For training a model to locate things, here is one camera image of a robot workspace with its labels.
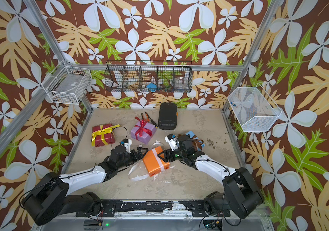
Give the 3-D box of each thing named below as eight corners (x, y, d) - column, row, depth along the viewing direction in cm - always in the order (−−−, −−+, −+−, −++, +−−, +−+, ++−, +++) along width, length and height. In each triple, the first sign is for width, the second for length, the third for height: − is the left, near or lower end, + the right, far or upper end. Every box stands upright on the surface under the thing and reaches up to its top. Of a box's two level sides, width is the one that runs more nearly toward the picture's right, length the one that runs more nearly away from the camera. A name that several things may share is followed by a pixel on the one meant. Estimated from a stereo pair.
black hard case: (158, 130, 108) (157, 125, 103) (158, 106, 125) (158, 101, 120) (177, 130, 108) (178, 125, 103) (175, 106, 125) (176, 101, 120)
